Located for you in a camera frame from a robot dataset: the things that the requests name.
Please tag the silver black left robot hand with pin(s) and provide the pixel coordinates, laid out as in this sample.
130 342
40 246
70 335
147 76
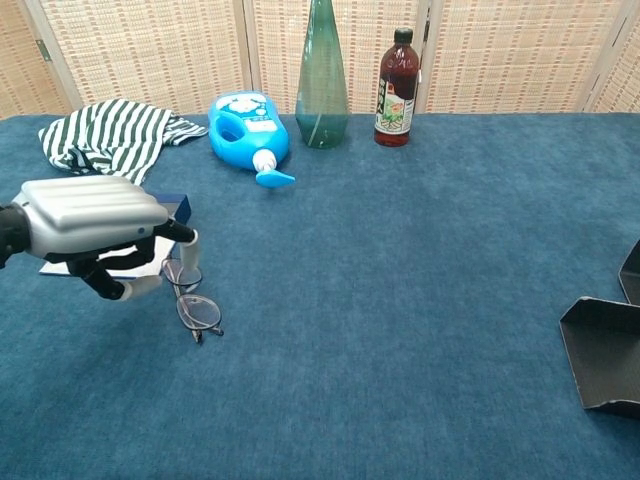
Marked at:
85 210

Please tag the blue and white glasses case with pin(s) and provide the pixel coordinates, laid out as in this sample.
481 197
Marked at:
181 210

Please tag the thin-framed eyeglasses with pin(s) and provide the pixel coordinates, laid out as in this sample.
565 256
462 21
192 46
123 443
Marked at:
200 310

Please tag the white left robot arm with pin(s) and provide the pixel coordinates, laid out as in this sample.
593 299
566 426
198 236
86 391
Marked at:
10 235

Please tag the green white striped cloth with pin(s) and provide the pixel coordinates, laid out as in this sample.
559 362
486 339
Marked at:
115 135

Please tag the woven bamboo screen panel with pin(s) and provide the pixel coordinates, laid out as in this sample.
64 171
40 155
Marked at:
20 75
510 55
622 80
280 50
150 50

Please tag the small metal screen hinge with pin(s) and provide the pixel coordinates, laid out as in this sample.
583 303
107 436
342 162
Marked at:
44 51

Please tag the blue pump detergent bottle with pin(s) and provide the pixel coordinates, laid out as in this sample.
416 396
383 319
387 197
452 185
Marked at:
250 145

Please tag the green transparent spray bottle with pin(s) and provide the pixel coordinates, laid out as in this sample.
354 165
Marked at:
322 100

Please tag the blue table cover mat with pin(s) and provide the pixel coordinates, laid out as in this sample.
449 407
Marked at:
400 250

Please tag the dark drink bottle black cap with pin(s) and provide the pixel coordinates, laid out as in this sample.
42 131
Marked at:
396 100

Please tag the black unfolded cardboard box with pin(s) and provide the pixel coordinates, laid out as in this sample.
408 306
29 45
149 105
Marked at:
605 350

